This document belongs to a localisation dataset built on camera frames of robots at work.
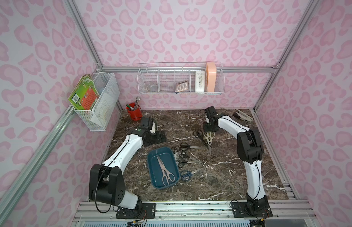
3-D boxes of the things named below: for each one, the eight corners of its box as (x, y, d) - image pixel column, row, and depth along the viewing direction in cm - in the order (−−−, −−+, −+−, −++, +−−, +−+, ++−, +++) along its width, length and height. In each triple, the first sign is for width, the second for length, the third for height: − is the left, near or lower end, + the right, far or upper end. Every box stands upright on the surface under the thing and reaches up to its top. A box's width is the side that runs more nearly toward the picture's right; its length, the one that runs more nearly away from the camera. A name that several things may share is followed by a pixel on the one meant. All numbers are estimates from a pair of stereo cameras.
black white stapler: (232, 114, 119) (233, 112, 117) (236, 111, 122) (237, 108, 119) (249, 124, 112) (250, 121, 110) (252, 120, 115) (253, 118, 113)
